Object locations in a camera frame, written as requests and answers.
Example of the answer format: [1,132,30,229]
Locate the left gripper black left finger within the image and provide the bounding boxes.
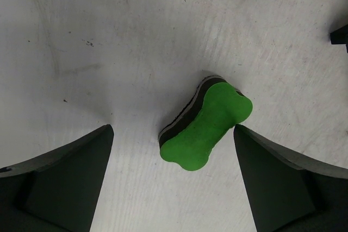
[1,124,114,231]

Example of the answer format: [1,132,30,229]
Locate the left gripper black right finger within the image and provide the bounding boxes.
[234,124,347,231]

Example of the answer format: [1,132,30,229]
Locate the green whiteboard eraser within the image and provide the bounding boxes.
[158,75,253,171]

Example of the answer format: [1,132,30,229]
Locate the black whiteboard clip lower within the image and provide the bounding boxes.
[330,25,348,52]

